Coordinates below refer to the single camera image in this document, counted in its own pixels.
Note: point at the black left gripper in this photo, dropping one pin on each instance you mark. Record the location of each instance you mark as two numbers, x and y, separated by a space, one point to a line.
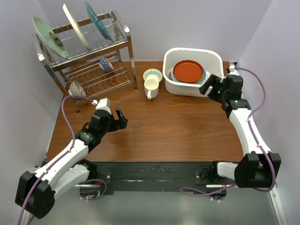
119 124

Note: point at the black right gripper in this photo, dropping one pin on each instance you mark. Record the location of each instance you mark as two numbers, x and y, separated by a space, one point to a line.
213 81

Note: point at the blue plate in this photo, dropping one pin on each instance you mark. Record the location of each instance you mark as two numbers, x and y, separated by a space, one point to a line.
204 73

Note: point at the red plate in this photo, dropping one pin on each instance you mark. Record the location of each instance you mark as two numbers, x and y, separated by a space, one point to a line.
188 71

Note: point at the white fluted bottom plate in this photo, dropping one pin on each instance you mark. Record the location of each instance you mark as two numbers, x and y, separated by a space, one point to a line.
171 75

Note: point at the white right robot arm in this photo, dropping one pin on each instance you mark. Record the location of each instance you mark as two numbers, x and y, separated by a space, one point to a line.
259 167

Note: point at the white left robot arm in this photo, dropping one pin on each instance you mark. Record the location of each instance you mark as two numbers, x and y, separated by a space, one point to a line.
58 164

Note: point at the white plastic bin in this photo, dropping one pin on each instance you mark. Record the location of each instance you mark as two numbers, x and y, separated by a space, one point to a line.
210 60

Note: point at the cream ceramic mug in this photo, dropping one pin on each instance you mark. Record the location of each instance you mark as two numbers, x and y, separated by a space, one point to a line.
151 88

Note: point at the teal patterned small bowl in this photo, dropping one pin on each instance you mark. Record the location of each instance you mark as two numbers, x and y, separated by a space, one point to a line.
153 74

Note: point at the blue zigzag bowl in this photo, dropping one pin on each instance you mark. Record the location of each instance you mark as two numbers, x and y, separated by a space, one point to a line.
105 64

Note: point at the steel dish rack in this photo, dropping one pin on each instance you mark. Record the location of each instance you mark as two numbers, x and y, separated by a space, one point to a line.
82 65

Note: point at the cream rimmed racked plate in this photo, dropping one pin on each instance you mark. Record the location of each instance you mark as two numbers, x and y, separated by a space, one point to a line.
76 27

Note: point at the green floral racked plate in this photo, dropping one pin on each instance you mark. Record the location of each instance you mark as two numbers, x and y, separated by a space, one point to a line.
49 38

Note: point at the teal racked plate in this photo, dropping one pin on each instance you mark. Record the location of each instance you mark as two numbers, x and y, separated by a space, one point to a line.
97 22

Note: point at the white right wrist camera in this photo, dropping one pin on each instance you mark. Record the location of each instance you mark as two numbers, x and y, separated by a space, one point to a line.
231 70

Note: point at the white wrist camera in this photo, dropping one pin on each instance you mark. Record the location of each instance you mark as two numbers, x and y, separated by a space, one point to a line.
102 104
231 70

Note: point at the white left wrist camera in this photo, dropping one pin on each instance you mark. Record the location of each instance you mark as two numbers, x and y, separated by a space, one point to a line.
102 104

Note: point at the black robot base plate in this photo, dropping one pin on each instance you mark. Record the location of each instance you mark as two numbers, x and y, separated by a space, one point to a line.
110 177

